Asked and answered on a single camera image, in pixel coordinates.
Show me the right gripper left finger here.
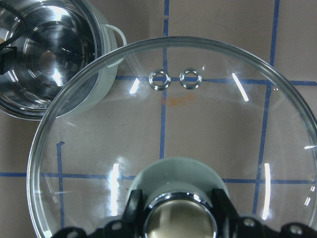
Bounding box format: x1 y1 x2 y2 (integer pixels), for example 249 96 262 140
53 189 144 238

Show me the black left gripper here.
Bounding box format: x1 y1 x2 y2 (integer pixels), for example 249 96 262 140
0 46 17 75

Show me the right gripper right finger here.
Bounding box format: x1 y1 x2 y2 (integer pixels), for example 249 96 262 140
211 188 317 238

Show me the glass pot lid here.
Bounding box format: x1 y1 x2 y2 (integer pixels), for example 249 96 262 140
27 37 317 238

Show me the pale green electric pot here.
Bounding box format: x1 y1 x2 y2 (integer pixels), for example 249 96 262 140
0 0 127 120

